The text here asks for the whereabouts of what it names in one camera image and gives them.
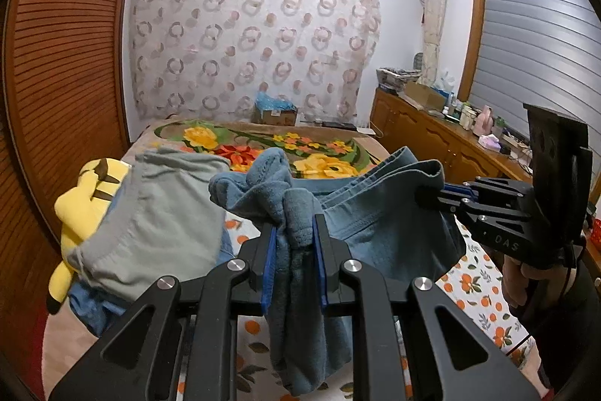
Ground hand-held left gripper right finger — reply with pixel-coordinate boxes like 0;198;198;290
312;213;542;401

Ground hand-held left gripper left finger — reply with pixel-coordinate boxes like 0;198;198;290
48;225;279;401

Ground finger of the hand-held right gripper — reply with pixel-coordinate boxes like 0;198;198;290
415;187;535;263
444;177;535;201

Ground person's right forearm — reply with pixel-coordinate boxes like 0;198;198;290
535;260;601;395

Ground grey green pants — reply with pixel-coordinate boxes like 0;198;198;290
66;147;232;304

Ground person's right hand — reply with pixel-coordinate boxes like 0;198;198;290
500;262;542;309

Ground orange fruit print blanket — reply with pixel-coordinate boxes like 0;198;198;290
178;213;542;401

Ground group of toiletry bottles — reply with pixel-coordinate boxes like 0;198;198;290
444;98;476;130

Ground wooden cabinet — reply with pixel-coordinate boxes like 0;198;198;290
370;87;536;185

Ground open cardboard box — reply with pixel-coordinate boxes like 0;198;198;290
404;80;447;112

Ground brown floral blanket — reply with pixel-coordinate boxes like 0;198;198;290
119;119;391;182

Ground stack of newspapers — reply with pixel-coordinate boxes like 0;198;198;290
376;67;422;93

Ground cardboard box with blue bag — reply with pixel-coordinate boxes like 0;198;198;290
254;91;298;126

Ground blue denim jeans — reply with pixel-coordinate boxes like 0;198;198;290
68;189;236;338

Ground beige lace curtain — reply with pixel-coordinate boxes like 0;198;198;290
420;0;450;85

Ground yellow plush toy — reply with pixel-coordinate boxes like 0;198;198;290
46;157;133;315

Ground wooden louvered door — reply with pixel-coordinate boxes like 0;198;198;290
0;0;147;385

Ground black cable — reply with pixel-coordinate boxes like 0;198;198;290
561;236;589;295

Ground ring pattern sheer curtain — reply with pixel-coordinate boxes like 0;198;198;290
130;0;382;126

